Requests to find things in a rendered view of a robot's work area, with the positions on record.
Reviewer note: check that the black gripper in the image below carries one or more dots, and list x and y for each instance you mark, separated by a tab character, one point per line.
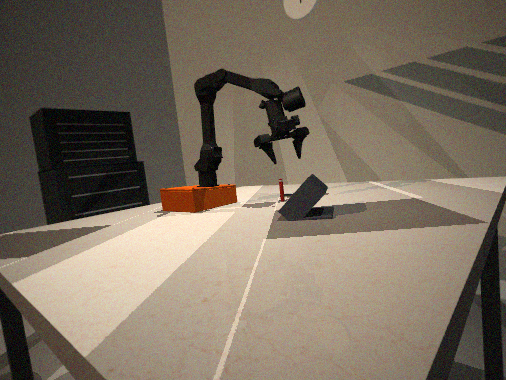
264	141

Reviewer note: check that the dark grey square panel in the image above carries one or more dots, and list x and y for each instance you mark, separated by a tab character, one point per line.
300	205

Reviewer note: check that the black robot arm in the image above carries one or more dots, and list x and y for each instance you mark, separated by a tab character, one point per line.
206	88

